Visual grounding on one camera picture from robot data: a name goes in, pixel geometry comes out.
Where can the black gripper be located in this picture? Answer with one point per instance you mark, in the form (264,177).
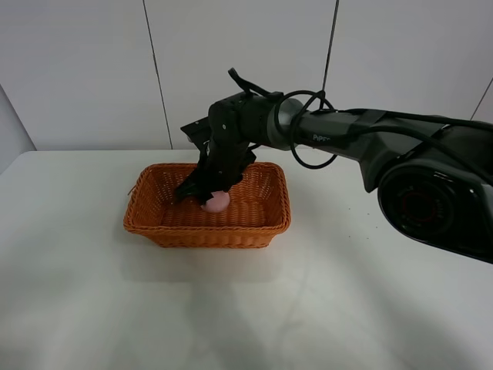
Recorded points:
(235,124)

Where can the pink peach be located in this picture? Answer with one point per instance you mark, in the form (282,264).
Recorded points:
(219,201)

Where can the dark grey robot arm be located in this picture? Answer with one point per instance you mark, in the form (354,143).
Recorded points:
(432,174)

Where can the orange wicker basket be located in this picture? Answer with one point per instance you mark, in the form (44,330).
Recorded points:
(259,209)

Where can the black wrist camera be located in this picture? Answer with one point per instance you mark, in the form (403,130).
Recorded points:
(198,133)

